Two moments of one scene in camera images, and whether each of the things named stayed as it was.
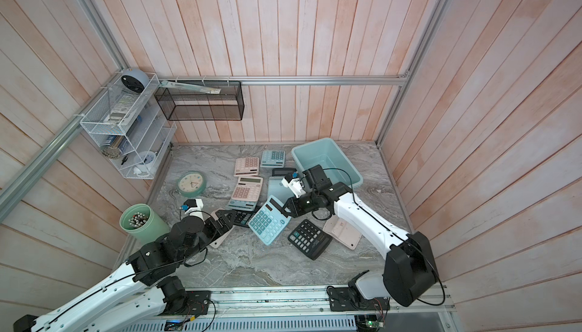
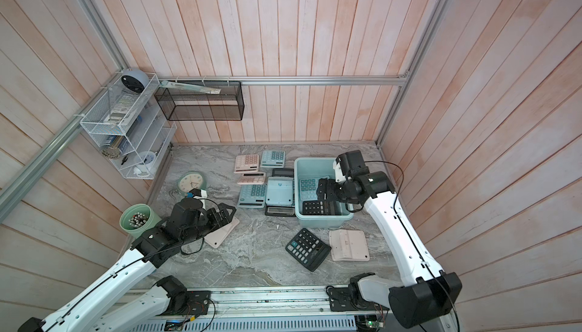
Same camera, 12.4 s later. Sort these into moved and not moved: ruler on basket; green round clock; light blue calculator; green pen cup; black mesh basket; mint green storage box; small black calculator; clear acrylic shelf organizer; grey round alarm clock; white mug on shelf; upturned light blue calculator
Moved: light blue calculator; small black calculator; mint green storage box
Not moved: clear acrylic shelf organizer; white mug on shelf; grey round alarm clock; black mesh basket; upturned light blue calculator; green round clock; ruler on basket; green pen cup
